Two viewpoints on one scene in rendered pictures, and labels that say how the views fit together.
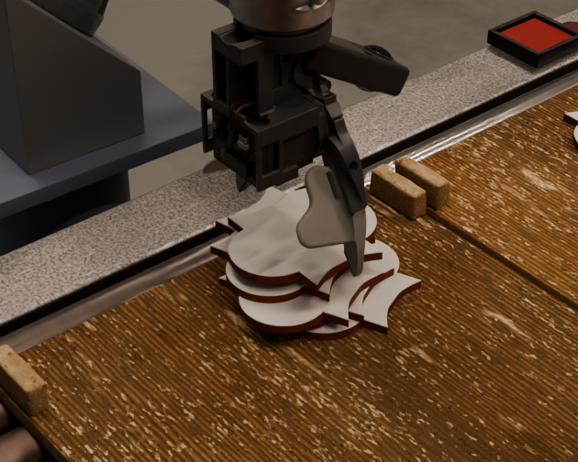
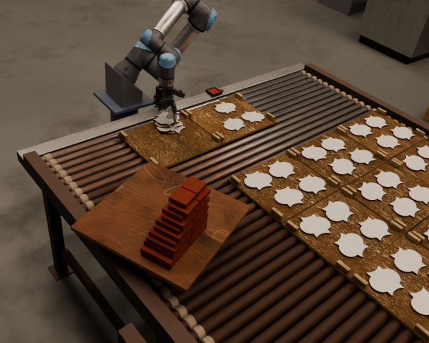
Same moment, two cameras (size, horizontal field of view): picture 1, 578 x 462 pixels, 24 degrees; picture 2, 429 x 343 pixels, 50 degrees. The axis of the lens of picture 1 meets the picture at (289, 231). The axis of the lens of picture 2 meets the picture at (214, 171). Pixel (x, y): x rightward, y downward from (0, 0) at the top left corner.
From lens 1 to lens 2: 1.36 m
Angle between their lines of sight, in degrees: 5
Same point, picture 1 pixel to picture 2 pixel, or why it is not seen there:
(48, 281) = (126, 123)
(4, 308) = (119, 126)
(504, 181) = (202, 114)
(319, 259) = (169, 122)
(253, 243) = (160, 118)
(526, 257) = (203, 125)
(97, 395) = (135, 138)
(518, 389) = (197, 142)
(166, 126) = (146, 101)
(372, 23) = (195, 85)
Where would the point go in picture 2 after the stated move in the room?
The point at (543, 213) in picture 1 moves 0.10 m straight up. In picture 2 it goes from (207, 119) to (209, 104)
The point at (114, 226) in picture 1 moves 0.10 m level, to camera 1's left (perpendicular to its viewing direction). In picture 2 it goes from (137, 116) to (118, 115)
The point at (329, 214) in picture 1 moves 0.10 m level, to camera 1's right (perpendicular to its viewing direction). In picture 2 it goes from (171, 114) to (191, 116)
